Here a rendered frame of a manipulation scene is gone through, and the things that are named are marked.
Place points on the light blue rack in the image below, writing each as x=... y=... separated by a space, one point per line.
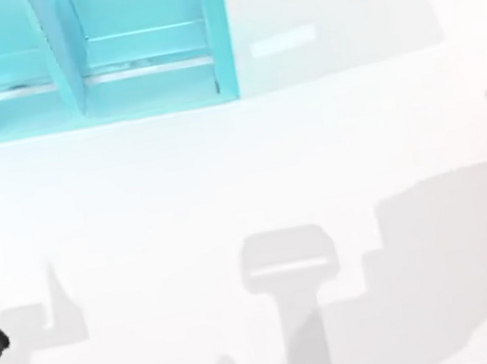
x=143 y=44

